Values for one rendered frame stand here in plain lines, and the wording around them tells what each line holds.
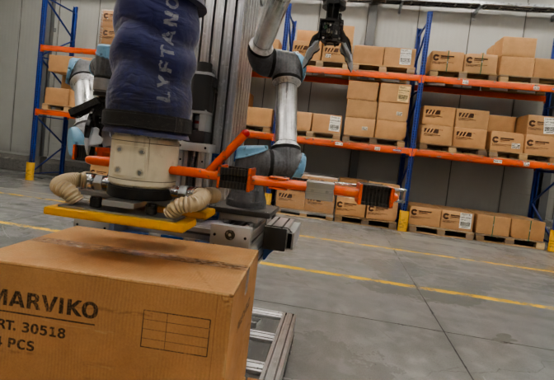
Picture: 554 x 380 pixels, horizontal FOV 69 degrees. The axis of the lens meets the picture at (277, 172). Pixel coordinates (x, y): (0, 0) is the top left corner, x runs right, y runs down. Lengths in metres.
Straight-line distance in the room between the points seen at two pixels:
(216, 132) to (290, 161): 0.36
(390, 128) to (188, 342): 7.43
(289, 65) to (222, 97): 0.30
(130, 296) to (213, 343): 0.20
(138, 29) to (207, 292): 0.62
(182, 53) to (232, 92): 0.65
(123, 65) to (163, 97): 0.12
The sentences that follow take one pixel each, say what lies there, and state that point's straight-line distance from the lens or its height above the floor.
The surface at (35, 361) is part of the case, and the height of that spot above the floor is 0.73.
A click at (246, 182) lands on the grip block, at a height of 1.17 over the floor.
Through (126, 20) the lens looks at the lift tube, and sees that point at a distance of 1.08.
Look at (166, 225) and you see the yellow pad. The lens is 0.95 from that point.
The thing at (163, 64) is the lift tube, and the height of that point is 1.43.
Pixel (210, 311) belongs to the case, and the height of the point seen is 0.90.
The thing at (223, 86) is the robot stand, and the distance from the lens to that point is 1.68.
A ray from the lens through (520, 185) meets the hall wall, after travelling 10.15.
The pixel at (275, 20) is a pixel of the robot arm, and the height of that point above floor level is 1.70.
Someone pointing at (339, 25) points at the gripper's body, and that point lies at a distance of 1.26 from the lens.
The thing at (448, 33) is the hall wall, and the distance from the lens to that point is 10.03.
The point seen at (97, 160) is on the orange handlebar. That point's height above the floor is 1.18.
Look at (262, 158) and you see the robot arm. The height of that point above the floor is 1.22.
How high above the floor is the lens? 1.25
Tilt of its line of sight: 3 degrees down
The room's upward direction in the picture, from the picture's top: 6 degrees clockwise
